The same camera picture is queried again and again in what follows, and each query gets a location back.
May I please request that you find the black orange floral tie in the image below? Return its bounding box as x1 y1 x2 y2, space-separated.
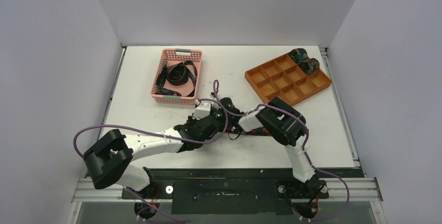
242 127 271 136

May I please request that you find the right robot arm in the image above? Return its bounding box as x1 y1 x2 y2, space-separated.
219 97 318 197

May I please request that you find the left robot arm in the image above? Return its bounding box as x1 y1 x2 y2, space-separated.
83 113 227 198

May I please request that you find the dark tie in basket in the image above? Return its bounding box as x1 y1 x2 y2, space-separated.
154 60 198 97

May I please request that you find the orange divided tray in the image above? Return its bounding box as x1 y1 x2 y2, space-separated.
244 53 332 106

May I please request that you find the pink plastic basket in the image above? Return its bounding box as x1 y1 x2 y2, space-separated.
151 48 203 105

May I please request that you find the rolled dark floral tie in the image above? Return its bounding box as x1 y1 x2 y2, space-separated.
298 58 320 76

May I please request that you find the rolled blue green tie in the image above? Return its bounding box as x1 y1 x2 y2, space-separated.
288 48 309 64

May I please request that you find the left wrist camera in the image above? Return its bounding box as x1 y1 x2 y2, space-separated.
192 99 213 120

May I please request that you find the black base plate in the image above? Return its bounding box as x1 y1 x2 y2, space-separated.
139 168 329 215

